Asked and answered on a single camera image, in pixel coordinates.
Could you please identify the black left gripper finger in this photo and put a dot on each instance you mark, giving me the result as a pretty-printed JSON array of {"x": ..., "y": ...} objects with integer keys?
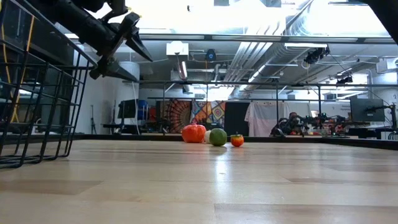
[
  {"x": 115, "y": 71},
  {"x": 136, "y": 42}
]

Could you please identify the red-orange ribbed pumpkin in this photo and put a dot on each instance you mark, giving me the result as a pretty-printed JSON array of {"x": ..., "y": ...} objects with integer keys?
[{"x": 193, "y": 133}]

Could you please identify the white garlic bulb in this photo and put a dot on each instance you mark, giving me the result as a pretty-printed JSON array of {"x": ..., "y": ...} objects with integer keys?
[{"x": 207, "y": 137}]

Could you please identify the green lime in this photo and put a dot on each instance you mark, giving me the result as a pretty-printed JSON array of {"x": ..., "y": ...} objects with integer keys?
[{"x": 218, "y": 137}]

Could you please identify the small red-orange tomato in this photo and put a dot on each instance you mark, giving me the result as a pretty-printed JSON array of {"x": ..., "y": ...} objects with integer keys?
[{"x": 237, "y": 141}]

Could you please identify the black background robot arm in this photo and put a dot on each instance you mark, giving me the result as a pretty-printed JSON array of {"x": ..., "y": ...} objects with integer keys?
[{"x": 321, "y": 118}]

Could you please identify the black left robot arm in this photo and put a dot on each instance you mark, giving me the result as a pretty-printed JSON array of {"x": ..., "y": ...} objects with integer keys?
[{"x": 77, "y": 21}]

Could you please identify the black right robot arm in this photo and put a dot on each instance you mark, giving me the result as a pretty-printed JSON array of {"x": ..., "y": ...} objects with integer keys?
[{"x": 388, "y": 12}]

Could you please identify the white cylindrical column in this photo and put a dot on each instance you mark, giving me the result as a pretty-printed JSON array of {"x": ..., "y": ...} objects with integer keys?
[{"x": 129, "y": 102}]

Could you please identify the dark background monitor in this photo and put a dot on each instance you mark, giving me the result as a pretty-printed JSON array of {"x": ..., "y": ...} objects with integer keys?
[{"x": 127, "y": 109}]

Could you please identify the white box lamp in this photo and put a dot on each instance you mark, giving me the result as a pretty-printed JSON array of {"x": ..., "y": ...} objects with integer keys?
[{"x": 177, "y": 48}]

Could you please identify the blue barrel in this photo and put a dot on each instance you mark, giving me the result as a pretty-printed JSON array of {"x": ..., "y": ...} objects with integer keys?
[{"x": 142, "y": 109}]

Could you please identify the silver pendant lamp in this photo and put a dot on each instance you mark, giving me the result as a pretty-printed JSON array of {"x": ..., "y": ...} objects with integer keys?
[{"x": 183, "y": 70}]

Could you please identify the black tripod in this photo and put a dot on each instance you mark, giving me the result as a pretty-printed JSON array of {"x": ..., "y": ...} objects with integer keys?
[{"x": 92, "y": 123}]

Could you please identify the black overhead light beam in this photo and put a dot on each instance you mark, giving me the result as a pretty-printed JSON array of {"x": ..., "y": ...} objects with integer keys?
[{"x": 207, "y": 38}]

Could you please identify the orange mandala tapestry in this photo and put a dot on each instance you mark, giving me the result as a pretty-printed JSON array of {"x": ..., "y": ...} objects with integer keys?
[{"x": 177, "y": 112}]

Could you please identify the blue round ceiling device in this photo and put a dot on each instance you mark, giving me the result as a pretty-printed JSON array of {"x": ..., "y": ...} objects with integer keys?
[{"x": 211, "y": 55}]

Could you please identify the colourful patchwork tapestry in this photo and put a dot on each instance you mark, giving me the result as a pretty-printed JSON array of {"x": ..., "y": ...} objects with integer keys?
[{"x": 208, "y": 110}]

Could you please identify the black panel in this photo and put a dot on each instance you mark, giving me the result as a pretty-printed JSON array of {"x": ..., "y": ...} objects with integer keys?
[{"x": 236, "y": 115}]

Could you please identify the white hanging cloth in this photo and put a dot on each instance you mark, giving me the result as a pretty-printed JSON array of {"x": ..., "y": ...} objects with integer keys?
[{"x": 261, "y": 118}]

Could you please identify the person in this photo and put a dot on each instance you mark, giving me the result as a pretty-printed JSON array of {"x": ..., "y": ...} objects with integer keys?
[{"x": 291, "y": 119}]

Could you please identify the black ceiling light cluster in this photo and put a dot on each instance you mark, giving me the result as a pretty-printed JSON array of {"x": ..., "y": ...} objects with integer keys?
[
  {"x": 315, "y": 56},
  {"x": 344, "y": 80}
]

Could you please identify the large dark monitor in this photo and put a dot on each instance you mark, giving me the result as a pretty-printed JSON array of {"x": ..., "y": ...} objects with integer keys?
[{"x": 357, "y": 115}]

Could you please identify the black background rig frame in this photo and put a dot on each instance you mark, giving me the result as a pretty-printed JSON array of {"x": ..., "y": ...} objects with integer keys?
[{"x": 248, "y": 82}]

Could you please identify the silver ventilation duct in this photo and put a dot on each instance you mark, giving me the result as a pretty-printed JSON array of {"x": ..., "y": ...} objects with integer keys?
[{"x": 280, "y": 53}]

